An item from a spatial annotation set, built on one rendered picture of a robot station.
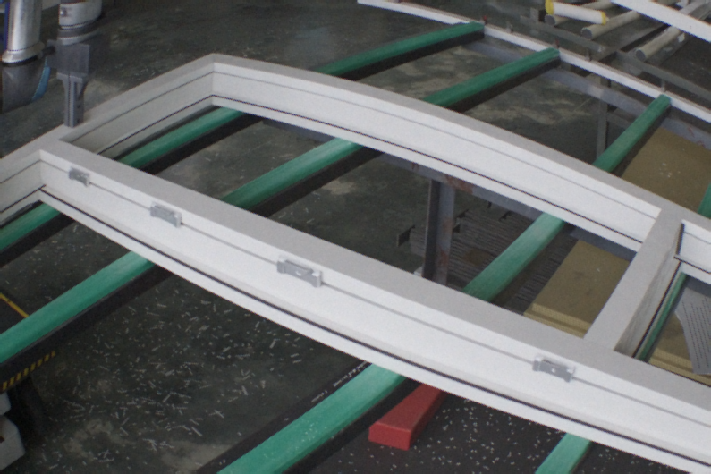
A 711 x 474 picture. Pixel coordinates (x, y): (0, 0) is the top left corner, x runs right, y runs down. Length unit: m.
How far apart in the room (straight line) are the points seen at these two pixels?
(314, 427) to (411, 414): 0.41
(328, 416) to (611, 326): 0.30
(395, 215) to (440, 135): 1.75
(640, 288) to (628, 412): 0.19
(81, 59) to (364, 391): 0.64
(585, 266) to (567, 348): 0.77
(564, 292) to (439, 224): 0.25
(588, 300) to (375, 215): 1.63
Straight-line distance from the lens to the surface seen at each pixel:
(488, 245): 2.31
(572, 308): 1.52
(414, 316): 0.94
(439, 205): 1.54
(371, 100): 1.40
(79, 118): 1.37
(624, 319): 0.95
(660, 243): 1.13
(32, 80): 1.80
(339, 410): 0.90
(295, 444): 0.86
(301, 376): 2.38
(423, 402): 1.30
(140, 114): 1.46
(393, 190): 3.24
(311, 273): 0.98
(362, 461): 1.25
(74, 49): 1.30
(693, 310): 1.60
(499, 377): 0.92
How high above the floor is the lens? 1.43
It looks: 29 degrees down
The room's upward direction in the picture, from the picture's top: 3 degrees clockwise
